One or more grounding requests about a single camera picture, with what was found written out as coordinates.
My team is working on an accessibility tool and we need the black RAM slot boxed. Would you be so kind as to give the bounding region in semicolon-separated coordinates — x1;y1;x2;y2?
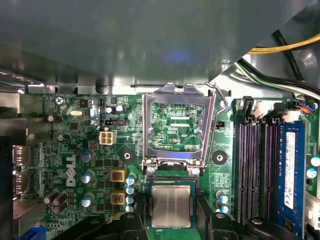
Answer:
251;99;264;223
236;96;252;226
263;102;284;222

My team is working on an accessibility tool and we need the white four-pin power connector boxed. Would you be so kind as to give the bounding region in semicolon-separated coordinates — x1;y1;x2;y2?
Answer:
99;127;118;146

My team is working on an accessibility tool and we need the metal socket cover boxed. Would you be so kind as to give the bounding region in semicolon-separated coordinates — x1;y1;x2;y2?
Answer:
141;82;217;173

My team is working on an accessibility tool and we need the yellow wire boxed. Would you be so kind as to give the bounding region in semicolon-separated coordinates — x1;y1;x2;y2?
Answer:
248;32;320;55

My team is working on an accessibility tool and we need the CPU with silver top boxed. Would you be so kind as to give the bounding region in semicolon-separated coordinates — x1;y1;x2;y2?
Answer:
146;180;197;230

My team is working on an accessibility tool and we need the blue installed RAM stick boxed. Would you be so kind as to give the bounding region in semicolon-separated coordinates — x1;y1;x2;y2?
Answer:
277;120;308;239

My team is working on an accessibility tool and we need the black PC case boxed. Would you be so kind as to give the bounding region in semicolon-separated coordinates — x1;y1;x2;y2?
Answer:
0;24;320;240

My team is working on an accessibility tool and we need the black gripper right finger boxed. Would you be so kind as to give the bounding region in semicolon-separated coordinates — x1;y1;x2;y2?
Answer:
195;189;305;240

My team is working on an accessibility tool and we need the metal locking lever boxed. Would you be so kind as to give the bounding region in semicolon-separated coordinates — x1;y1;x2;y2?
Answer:
203;81;229;169

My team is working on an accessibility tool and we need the green Dell motherboard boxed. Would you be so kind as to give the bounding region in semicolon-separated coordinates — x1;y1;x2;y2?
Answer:
24;92;320;240

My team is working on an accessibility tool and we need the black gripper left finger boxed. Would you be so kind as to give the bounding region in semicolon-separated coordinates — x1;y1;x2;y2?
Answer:
51;192;151;240

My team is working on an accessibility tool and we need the black cable bundle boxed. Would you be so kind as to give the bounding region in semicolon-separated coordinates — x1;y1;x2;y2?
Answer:
234;29;320;101

